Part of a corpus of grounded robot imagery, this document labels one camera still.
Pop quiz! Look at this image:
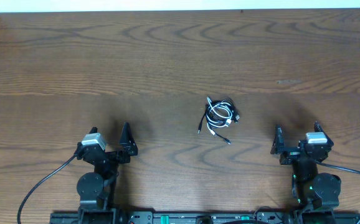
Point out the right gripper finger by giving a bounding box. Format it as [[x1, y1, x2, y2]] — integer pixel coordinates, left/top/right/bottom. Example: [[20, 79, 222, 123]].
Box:
[[270, 125, 285, 154], [314, 121, 324, 133]]

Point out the white usb cable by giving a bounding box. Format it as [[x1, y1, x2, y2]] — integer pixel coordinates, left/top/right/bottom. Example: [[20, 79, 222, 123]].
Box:
[[205, 96, 234, 138]]

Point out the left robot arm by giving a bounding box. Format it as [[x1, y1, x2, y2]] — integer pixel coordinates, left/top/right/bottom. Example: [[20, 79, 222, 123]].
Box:
[[75, 122, 138, 223]]

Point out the black usb cable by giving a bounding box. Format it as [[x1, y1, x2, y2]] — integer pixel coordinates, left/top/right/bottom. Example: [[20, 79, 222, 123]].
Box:
[[197, 98, 241, 146]]

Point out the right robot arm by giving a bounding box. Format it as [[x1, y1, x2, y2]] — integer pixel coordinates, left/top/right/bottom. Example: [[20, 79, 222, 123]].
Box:
[[270, 122, 341, 223]]

